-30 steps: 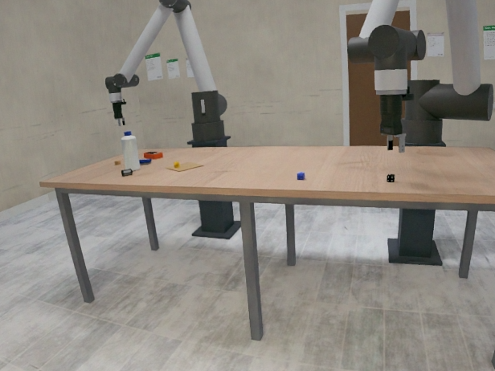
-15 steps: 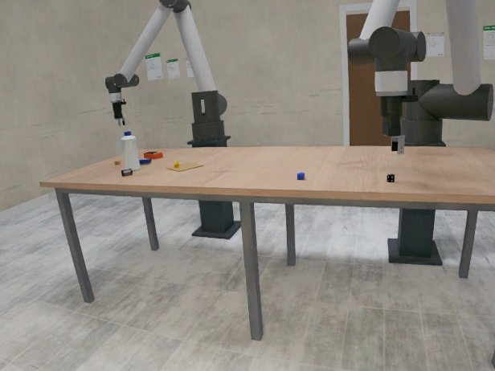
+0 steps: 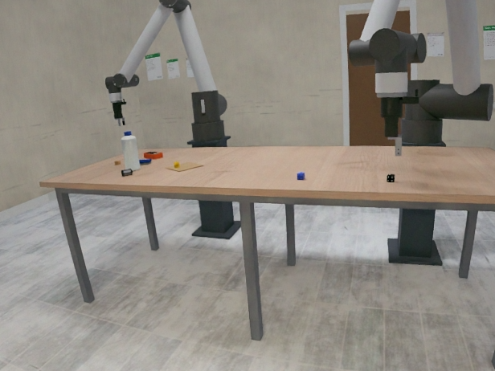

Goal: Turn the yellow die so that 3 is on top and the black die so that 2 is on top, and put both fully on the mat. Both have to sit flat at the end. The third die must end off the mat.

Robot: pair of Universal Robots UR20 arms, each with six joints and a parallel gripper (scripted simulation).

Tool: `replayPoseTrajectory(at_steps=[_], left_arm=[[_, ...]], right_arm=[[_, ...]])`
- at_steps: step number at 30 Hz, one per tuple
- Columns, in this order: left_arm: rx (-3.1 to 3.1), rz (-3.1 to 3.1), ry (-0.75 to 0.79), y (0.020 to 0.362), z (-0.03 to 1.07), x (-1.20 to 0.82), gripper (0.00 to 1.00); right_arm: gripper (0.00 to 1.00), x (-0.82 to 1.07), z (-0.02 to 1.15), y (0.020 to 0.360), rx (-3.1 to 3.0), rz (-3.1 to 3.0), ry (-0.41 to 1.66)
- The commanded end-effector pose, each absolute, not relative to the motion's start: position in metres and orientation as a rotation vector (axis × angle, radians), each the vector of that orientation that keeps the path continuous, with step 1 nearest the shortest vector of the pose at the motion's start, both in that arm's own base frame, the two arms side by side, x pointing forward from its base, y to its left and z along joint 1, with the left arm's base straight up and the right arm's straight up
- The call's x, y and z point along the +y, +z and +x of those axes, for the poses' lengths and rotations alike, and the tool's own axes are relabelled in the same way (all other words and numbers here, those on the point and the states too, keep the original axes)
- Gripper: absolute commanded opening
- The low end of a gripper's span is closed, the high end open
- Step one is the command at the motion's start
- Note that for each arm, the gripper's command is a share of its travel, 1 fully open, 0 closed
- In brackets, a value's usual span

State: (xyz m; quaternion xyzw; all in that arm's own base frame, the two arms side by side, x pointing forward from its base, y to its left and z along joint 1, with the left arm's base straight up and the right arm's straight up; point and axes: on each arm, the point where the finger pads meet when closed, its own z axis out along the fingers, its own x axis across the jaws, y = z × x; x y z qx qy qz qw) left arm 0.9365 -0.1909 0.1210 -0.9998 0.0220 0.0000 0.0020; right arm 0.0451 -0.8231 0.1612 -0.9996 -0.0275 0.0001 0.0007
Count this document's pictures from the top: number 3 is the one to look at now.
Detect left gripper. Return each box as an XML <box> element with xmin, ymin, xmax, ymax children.
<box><xmin>375</xmin><ymin>72</ymin><xmax>419</xmax><ymax>156</ymax></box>

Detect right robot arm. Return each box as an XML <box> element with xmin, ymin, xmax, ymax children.
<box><xmin>105</xmin><ymin>0</ymin><xmax>227</xmax><ymax>141</ymax></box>

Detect tan mat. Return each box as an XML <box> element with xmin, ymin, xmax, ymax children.
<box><xmin>166</xmin><ymin>162</ymin><xmax>204</xmax><ymax>172</ymax></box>

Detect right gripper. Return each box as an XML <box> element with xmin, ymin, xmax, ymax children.
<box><xmin>109</xmin><ymin>92</ymin><xmax>126</xmax><ymax>126</ymax></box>

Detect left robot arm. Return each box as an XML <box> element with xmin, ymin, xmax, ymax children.
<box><xmin>349</xmin><ymin>0</ymin><xmax>493</xmax><ymax>144</ymax></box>

